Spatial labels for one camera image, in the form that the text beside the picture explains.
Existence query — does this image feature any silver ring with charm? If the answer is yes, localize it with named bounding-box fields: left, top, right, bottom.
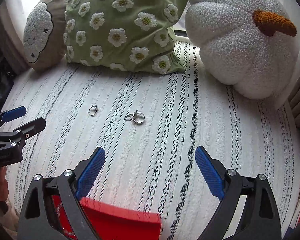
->
left=124, top=110, right=146, bottom=126

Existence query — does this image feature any red jewelry box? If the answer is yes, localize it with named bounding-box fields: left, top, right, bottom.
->
left=51, top=194, right=163, bottom=240

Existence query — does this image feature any person's left hand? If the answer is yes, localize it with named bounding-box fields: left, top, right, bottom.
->
left=0, top=166, right=9, bottom=202

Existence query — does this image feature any beige sheep face pillow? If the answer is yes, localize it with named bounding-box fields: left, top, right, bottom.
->
left=23, top=0, right=67, bottom=72

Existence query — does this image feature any white black patterned bedspread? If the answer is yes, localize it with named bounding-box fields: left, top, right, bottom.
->
left=2, top=42, right=300, bottom=239

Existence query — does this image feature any green daisy pillow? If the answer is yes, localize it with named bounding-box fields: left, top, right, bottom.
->
left=63, top=0, right=189, bottom=75

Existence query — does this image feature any white pumpkin plush pillow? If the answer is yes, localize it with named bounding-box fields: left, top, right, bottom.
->
left=185, top=0, right=297, bottom=99

